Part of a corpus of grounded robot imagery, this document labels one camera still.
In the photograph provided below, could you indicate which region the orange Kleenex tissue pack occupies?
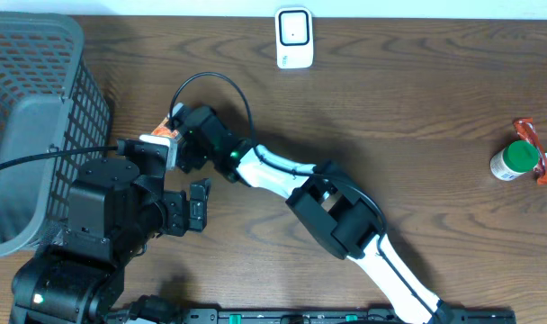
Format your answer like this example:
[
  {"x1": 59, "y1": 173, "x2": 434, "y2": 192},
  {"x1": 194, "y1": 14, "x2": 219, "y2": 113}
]
[{"x1": 151, "y1": 117, "x2": 179, "y2": 139}]

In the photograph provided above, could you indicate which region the green cap bottle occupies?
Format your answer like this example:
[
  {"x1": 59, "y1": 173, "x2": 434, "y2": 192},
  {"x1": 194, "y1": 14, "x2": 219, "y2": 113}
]
[{"x1": 489, "y1": 140, "x2": 538, "y2": 181}]

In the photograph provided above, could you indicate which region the orange chocolate bar wrapper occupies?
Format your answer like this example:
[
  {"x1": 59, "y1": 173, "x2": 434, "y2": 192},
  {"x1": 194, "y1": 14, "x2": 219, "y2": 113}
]
[{"x1": 513, "y1": 118, "x2": 547, "y2": 185}]

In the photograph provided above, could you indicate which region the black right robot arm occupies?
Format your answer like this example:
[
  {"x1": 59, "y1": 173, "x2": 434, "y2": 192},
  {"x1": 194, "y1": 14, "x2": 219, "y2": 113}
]
[{"x1": 179, "y1": 129, "x2": 453, "y2": 323}]

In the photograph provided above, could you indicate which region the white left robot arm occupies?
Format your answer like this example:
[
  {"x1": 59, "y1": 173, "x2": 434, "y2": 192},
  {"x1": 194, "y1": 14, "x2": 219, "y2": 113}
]
[{"x1": 10, "y1": 157, "x2": 211, "y2": 323}]

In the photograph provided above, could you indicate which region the white barcode scanner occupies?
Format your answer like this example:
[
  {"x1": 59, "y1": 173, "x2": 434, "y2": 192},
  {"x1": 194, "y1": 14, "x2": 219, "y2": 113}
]
[{"x1": 274, "y1": 7, "x2": 314, "y2": 69}]

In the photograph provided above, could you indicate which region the grey plastic mesh basket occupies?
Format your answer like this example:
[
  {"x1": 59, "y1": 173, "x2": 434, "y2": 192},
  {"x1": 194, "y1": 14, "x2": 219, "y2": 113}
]
[{"x1": 0, "y1": 12, "x2": 112, "y2": 257}]

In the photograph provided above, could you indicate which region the black right camera cable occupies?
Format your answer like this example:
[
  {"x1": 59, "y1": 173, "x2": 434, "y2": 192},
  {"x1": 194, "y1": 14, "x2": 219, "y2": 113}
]
[{"x1": 167, "y1": 71, "x2": 441, "y2": 316}]

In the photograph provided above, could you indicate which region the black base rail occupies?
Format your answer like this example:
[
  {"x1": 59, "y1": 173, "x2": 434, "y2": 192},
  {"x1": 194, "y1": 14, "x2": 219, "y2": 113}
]
[{"x1": 106, "y1": 294, "x2": 517, "y2": 324}]

